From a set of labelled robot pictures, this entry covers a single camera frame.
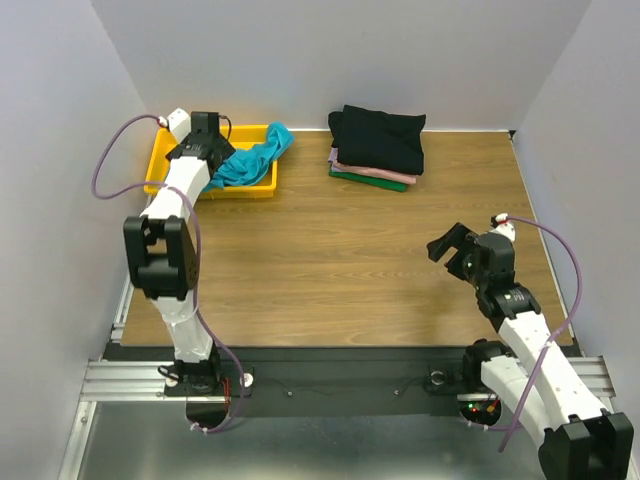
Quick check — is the teal t shirt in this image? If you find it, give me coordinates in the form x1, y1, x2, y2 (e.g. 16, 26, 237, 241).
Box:
202, 122, 294, 193

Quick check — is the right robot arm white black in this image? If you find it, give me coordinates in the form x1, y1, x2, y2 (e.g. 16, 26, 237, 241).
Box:
427, 214, 634, 479

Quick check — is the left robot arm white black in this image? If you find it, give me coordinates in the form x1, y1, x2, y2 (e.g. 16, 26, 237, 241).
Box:
123, 109, 234, 395

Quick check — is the yellow plastic tray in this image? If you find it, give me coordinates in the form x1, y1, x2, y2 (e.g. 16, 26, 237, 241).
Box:
143, 124, 278, 201

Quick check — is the folded pink t shirt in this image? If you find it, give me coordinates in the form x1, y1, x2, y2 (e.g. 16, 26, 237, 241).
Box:
331, 161, 417, 185

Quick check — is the folded green t shirt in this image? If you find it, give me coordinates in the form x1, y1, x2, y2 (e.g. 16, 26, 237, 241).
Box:
328, 169, 408, 192

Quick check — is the folded black t shirt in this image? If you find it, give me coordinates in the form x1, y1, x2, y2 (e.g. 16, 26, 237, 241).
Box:
327, 105, 427, 176

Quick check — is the folded lavender t shirt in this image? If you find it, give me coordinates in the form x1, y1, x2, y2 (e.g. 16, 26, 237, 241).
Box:
328, 148, 338, 164

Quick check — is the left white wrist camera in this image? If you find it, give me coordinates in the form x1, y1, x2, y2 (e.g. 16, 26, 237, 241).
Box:
158, 108, 191, 143

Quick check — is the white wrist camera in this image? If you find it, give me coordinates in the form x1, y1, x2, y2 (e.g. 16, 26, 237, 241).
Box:
158, 108, 191, 143
489, 213, 516, 243

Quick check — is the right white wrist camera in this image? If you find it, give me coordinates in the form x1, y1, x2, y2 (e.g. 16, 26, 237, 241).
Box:
489, 213, 516, 243

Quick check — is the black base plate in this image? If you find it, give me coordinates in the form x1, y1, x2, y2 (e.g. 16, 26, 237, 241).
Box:
103, 344, 487, 417

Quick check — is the aluminium frame rail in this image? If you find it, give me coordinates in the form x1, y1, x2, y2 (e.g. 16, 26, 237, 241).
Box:
57, 272, 174, 480

